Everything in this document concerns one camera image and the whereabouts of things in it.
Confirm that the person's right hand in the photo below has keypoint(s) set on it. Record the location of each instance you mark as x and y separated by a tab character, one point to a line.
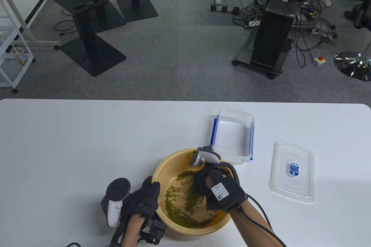
200	183

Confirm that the person's left hand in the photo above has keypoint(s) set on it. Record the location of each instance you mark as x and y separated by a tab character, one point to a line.
145	200

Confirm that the black and white controller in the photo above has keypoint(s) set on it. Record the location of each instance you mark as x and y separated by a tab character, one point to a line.
207	155
114	209

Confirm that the green mung beans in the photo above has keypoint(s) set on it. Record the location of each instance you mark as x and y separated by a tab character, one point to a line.
179	218

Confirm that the yellow plastic basin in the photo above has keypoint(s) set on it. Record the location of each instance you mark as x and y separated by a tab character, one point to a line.
185	231

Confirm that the clear container with blue clips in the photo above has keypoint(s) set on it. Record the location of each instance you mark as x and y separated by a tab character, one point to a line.
232	137

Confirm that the clear lid with blue label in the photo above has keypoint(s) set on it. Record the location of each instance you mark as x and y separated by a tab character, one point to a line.
292	183

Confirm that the person's left forearm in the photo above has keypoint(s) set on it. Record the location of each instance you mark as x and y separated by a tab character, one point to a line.
132	232

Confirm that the person's right forearm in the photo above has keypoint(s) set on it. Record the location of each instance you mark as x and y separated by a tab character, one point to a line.
252	223

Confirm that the black rolling cart base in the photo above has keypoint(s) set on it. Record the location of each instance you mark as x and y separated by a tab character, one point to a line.
246	56

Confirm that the black computer tower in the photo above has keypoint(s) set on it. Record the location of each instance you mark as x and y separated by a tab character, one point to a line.
272	35

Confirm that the red emergency stop button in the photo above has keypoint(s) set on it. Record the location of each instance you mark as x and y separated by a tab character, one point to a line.
318	61

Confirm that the grey power strip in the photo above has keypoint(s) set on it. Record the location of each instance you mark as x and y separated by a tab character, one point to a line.
220	8

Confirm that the small clear bottle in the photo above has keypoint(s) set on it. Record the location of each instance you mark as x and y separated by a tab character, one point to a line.
21	58

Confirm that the chrome chair base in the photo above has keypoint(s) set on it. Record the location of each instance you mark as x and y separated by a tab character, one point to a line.
352	67

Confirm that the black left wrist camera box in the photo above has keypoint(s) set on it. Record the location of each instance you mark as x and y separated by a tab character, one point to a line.
156	231

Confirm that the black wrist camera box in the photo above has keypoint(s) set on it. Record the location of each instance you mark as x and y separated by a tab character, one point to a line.
232	197
156	231

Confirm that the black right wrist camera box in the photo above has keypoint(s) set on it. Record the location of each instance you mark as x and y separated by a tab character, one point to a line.
232	197

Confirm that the black stand with tilted frame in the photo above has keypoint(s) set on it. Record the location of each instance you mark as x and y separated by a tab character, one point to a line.
87	41

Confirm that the white whiteboard frame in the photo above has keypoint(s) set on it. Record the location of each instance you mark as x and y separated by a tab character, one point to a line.
43	42

